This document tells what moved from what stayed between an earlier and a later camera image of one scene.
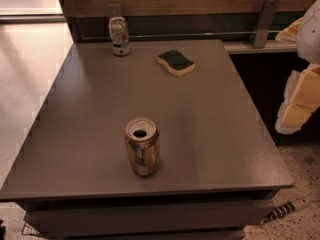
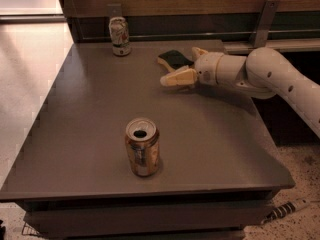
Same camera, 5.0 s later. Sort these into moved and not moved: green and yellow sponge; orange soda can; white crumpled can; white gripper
Moved: white gripper
Not moved: green and yellow sponge; orange soda can; white crumpled can
